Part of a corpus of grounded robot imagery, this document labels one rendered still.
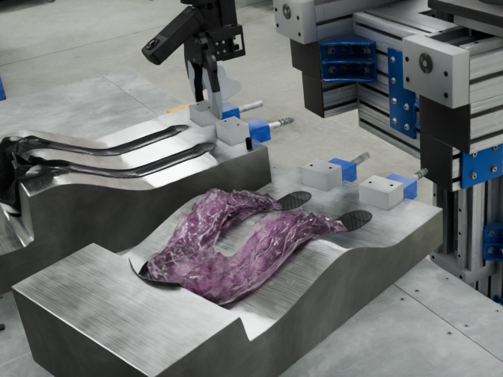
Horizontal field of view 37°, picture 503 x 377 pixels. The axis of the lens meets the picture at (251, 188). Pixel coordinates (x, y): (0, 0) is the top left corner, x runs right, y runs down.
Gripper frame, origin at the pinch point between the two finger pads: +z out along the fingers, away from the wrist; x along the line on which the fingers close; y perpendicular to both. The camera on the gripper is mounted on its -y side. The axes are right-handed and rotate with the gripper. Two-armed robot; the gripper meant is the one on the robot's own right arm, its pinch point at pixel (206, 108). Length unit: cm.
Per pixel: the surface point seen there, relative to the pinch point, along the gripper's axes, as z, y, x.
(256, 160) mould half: 3.7, -0.3, -17.8
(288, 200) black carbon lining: 5.9, -1.3, -29.0
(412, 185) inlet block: 4.4, 13.4, -39.2
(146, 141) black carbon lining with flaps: 2.9, -11.5, 0.8
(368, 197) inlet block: 4.2, 6.4, -38.2
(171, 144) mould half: 2.3, -9.2, -5.2
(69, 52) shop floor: 92, 71, 399
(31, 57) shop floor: 92, 46, 410
